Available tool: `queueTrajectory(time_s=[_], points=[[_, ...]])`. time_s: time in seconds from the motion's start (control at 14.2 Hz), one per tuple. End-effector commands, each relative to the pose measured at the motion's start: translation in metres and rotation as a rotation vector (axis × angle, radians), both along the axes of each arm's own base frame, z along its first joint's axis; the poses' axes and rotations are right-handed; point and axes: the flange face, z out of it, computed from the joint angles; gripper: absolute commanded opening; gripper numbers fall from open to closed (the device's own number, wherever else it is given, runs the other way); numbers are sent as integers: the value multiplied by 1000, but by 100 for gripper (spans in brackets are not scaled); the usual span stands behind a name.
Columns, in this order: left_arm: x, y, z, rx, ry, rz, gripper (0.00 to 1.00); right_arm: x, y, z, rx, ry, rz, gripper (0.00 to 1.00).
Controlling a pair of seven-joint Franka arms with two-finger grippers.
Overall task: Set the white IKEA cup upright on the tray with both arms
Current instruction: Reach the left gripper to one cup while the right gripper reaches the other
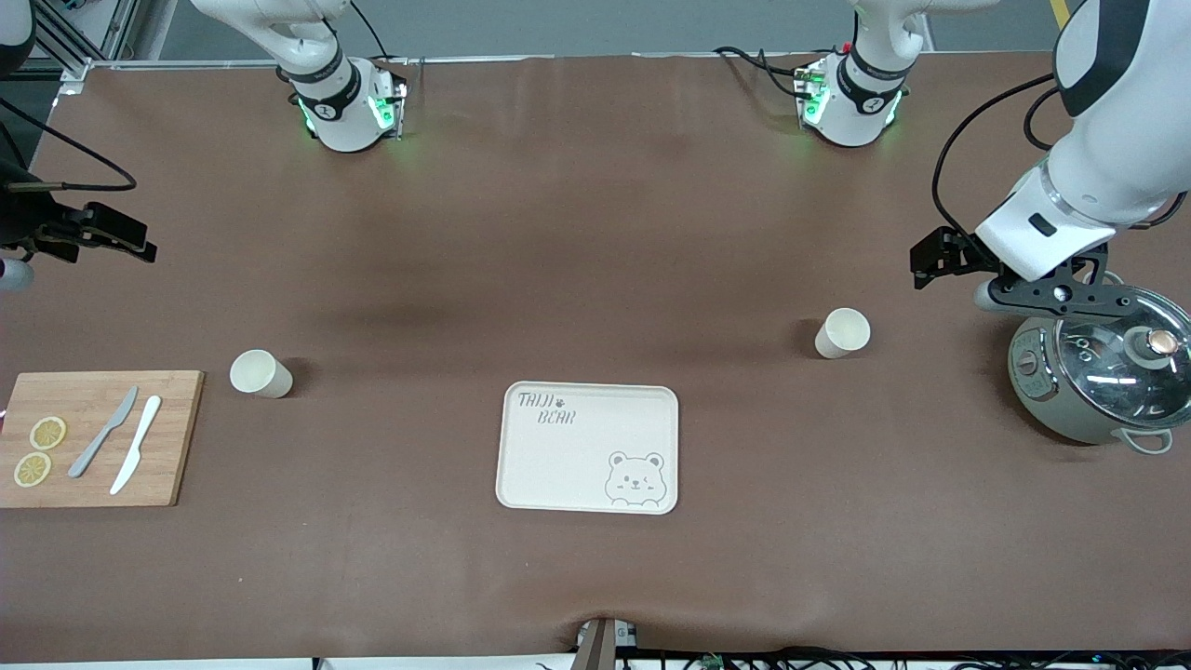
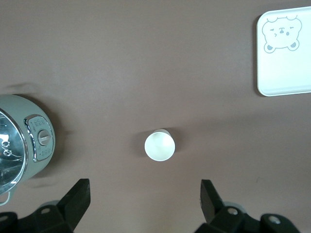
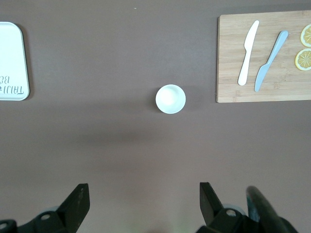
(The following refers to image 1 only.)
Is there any brown table mat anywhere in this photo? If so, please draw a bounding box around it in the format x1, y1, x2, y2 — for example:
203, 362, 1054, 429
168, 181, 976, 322
0, 51, 1191, 663

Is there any green electric cooking pot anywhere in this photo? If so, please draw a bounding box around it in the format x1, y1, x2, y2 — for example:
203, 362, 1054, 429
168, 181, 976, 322
1008, 272, 1191, 455

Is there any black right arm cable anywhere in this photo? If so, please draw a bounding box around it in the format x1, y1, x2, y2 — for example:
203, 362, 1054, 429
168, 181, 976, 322
0, 96, 139, 194

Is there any grey camera stand post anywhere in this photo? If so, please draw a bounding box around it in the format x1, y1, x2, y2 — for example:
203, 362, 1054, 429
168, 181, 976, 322
575, 616, 641, 670

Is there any grey plastic knife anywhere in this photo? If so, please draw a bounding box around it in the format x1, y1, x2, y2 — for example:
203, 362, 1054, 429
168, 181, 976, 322
68, 385, 140, 479

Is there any wooden cutting board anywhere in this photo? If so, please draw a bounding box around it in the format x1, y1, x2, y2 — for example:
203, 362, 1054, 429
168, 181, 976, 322
0, 370, 206, 509

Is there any black base cable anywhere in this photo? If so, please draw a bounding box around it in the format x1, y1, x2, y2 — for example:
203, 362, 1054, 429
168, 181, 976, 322
714, 45, 812, 101
350, 0, 410, 68

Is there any white plastic cup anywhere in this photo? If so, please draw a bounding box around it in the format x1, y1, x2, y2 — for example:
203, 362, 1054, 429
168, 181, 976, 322
230, 349, 294, 399
815, 307, 872, 360

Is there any white plastic knife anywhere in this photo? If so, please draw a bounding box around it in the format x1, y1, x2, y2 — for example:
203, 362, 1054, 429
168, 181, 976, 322
110, 395, 163, 496

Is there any aluminium frame profile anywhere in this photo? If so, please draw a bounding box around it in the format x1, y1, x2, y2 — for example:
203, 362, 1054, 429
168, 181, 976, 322
28, 0, 154, 96

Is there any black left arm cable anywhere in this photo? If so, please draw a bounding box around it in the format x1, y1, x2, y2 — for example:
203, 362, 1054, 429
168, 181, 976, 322
932, 73, 1062, 254

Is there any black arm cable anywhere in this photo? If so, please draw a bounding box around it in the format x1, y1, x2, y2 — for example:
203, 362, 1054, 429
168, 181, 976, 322
0, 96, 139, 194
932, 73, 1062, 254

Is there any cream tray with bear print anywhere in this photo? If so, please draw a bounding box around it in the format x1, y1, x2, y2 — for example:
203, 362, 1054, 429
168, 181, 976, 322
495, 382, 680, 516

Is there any glass pot lid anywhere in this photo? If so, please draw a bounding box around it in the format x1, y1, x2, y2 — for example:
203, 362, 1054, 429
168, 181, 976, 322
1054, 284, 1191, 431

